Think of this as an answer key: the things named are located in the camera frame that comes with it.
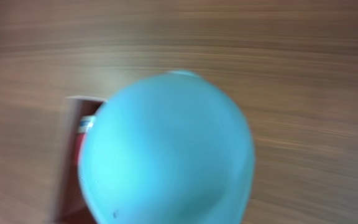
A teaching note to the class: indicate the white box pink inside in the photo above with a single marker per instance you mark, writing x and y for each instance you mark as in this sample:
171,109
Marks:
68,205

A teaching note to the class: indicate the yellow duck toy blue hat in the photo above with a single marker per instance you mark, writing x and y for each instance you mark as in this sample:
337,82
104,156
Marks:
168,149

